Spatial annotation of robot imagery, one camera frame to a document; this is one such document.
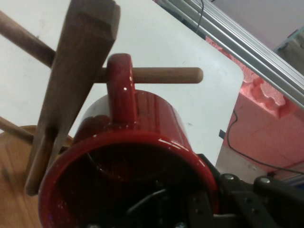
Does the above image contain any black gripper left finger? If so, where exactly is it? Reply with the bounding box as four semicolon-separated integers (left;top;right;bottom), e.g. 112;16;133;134
125;180;213;228

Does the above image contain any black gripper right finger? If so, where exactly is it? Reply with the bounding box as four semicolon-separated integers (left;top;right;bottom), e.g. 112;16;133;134
197;153;304;228

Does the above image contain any red ceramic mug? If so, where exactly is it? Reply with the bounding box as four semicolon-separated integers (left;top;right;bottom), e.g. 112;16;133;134
38;53;220;228

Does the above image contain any pink red plastic bag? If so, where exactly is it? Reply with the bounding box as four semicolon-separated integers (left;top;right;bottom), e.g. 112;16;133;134
205;35;304;173

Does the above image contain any wooden mug tree stand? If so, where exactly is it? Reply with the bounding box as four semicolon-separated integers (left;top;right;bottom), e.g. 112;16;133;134
0;0;204;228

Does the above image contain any thin black floor cable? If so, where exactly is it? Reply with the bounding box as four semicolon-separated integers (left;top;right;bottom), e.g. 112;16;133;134
225;109;304;175

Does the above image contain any short aluminium frame rail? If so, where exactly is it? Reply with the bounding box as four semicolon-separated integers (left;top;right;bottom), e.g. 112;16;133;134
155;0;304;106

